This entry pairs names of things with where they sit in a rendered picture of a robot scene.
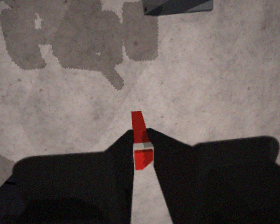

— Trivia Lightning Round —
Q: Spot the grey sloped panel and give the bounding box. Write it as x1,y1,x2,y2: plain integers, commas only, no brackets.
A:
142,0,213,16

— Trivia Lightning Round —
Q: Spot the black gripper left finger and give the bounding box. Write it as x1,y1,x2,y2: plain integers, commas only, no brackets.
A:
12,129,134,224

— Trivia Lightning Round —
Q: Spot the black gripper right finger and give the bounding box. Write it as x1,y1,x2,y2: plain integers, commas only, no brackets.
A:
146,128,280,224

